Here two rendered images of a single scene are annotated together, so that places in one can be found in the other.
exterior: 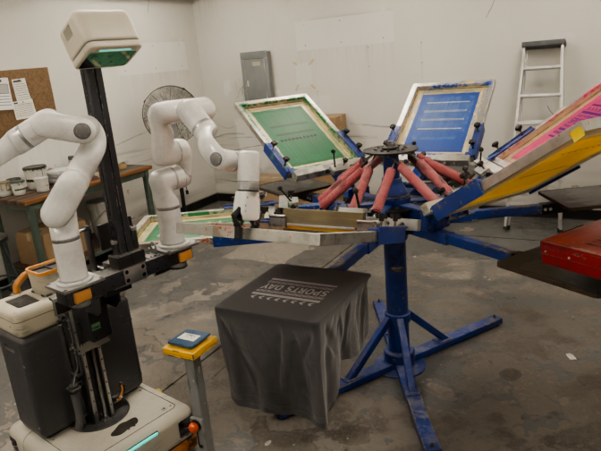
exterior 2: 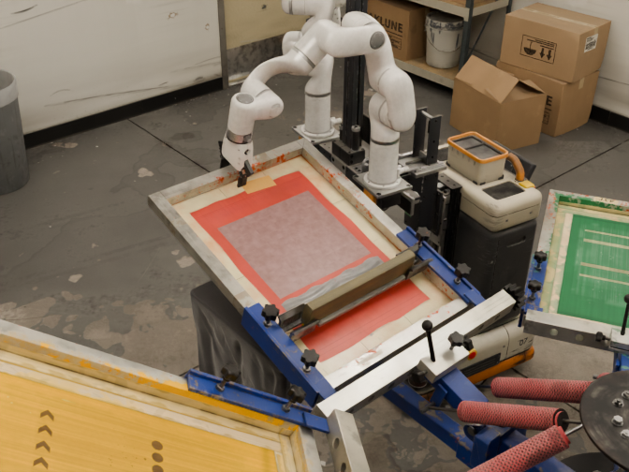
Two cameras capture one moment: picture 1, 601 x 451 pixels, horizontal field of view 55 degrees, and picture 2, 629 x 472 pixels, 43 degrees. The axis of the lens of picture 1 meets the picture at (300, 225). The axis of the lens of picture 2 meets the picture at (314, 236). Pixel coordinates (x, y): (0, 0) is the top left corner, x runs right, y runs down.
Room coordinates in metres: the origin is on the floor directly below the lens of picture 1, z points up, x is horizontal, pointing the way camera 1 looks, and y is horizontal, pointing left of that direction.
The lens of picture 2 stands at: (2.81, -1.75, 2.43)
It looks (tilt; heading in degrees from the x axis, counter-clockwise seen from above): 33 degrees down; 109
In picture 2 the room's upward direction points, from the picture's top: straight up
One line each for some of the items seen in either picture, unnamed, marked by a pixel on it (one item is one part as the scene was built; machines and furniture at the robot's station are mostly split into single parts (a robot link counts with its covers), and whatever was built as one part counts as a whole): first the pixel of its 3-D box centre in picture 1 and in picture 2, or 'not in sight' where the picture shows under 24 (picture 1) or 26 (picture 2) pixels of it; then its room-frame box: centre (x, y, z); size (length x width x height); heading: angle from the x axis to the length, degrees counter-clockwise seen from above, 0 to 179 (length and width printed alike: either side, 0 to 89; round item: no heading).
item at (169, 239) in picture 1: (168, 225); (387, 158); (2.28, 0.54, 1.21); 0.16 x 0.13 x 0.15; 49
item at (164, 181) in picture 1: (166, 187); (387, 117); (2.28, 0.52, 1.37); 0.13 x 0.10 x 0.16; 136
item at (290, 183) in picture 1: (326, 200); not in sight; (3.67, -0.19, 0.91); 1.34 x 0.40 x 0.08; 30
